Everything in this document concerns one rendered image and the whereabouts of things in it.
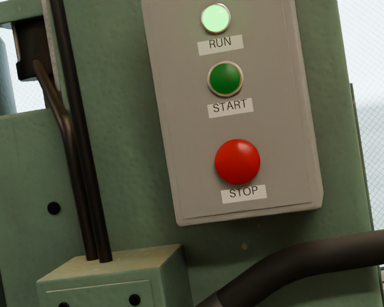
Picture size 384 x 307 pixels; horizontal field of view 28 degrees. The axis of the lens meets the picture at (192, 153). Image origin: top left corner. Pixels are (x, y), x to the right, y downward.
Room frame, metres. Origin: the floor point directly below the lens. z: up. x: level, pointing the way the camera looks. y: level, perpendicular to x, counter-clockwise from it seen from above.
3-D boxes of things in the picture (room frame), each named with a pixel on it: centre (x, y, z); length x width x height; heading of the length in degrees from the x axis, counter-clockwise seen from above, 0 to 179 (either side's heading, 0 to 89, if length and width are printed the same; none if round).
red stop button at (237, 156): (0.50, -0.03, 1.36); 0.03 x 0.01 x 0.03; 79
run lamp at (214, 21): (0.50, -0.03, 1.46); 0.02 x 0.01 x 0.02; 79
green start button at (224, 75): (0.50, -0.03, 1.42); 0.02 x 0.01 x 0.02; 79
